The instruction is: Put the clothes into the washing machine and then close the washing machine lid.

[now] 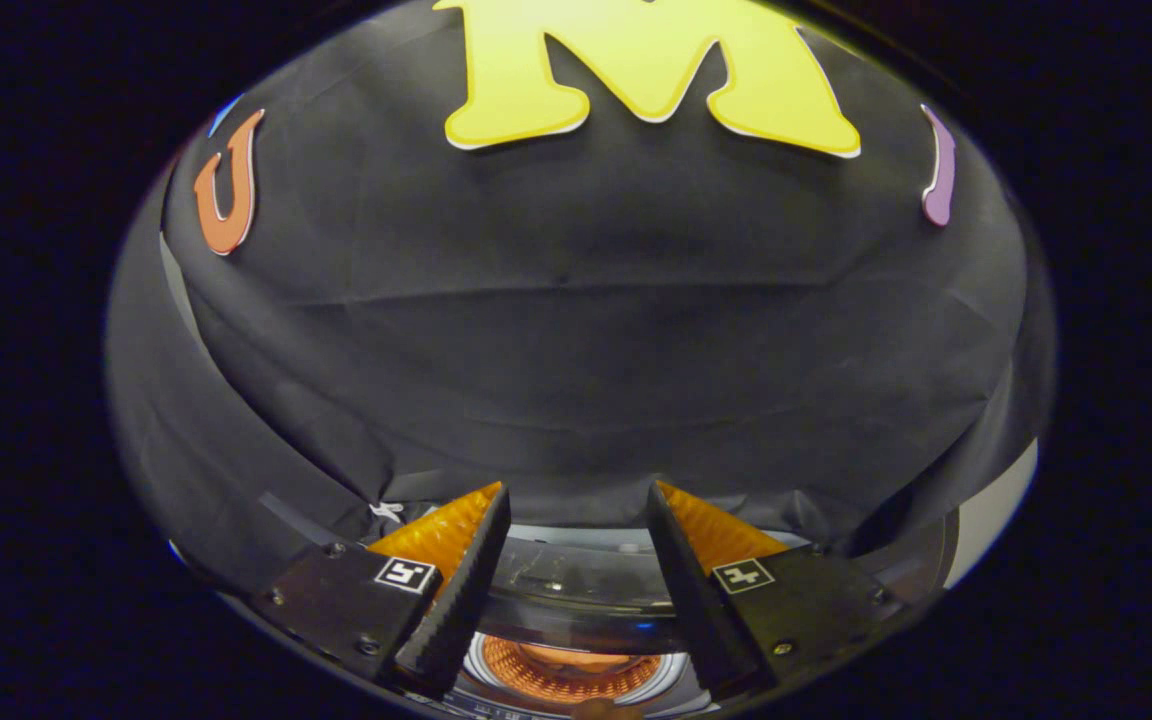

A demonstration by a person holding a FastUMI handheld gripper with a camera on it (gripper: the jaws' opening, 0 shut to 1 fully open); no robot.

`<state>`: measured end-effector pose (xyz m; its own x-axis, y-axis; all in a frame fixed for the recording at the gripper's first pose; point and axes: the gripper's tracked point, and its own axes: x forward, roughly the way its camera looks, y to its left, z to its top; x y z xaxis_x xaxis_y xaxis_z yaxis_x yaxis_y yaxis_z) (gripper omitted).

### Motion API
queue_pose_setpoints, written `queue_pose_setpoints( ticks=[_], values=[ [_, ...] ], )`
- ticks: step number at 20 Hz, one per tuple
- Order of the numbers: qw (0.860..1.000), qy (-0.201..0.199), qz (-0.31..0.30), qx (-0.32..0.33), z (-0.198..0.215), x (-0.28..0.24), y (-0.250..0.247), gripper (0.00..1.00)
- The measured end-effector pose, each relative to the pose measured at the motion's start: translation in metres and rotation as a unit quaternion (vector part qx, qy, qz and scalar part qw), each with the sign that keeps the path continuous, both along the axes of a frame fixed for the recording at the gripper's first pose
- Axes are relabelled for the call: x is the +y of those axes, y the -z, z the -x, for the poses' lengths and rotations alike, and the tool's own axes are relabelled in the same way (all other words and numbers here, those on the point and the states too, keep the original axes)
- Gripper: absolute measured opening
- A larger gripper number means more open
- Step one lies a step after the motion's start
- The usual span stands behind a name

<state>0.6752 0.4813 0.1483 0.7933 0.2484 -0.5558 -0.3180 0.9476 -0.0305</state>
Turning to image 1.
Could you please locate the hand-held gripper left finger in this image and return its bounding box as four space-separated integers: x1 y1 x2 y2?
254 481 512 698

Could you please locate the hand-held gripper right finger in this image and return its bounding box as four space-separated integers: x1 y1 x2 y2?
644 480 905 698

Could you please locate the grey washing machine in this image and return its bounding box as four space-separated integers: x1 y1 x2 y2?
406 520 737 720

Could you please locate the orange polo shirt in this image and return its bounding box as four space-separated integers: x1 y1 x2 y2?
518 643 634 673

